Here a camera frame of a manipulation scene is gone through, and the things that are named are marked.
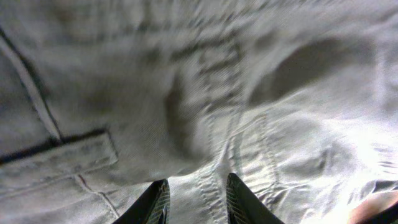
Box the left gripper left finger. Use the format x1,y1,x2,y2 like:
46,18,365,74
113,179,170,224

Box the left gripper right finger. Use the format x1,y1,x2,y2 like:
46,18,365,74
226,173,284,224

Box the grey shorts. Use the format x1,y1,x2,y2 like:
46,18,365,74
1,0,397,223

